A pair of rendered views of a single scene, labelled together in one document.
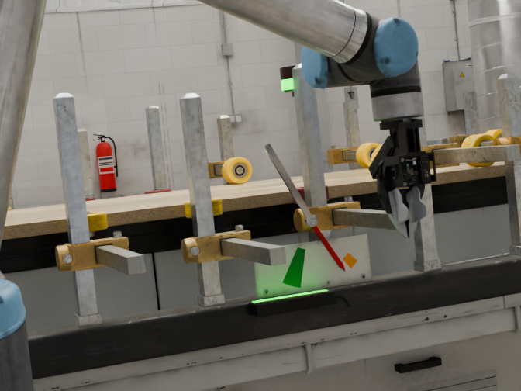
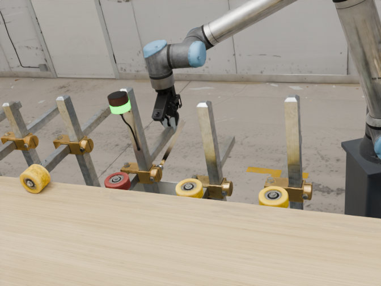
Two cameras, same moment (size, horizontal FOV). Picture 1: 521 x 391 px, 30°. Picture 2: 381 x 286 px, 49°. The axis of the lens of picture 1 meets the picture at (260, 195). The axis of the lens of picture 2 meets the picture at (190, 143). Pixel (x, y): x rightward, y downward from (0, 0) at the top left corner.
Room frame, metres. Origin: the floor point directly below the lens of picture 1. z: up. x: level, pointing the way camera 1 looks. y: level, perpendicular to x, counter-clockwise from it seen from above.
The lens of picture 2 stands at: (2.74, 0.88, 1.64)
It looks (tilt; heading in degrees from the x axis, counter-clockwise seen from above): 31 degrees down; 227
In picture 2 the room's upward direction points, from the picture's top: 11 degrees counter-clockwise
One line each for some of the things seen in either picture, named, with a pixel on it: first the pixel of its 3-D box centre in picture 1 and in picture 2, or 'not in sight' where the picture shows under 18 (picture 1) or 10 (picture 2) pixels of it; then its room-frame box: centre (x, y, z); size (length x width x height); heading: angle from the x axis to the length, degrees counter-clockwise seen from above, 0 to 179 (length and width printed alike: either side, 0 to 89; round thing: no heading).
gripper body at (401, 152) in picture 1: (404, 153); (167, 99); (1.74, -0.26, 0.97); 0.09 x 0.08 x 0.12; 20
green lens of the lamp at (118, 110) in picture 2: (295, 84); (120, 105); (2.08, -0.10, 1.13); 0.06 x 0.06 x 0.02
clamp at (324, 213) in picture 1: (326, 216); (141, 173); (2.04, -0.13, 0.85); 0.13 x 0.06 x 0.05; 110
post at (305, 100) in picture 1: (313, 178); (142, 153); (2.03, -0.11, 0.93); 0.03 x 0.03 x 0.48; 20
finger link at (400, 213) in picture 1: (401, 213); (176, 122); (1.74, -0.25, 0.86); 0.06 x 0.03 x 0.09; 20
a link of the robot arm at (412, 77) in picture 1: (391, 60); (158, 59); (1.75, -0.26, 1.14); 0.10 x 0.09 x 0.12; 118
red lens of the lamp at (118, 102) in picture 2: (294, 72); (118, 98); (2.08, -0.10, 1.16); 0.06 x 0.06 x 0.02
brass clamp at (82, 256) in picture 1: (92, 254); (288, 189); (1.87, 0.33, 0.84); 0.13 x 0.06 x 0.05; 110
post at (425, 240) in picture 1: (419, 179); (83, 155); (2.12, -0.35, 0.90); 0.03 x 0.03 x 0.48; 20
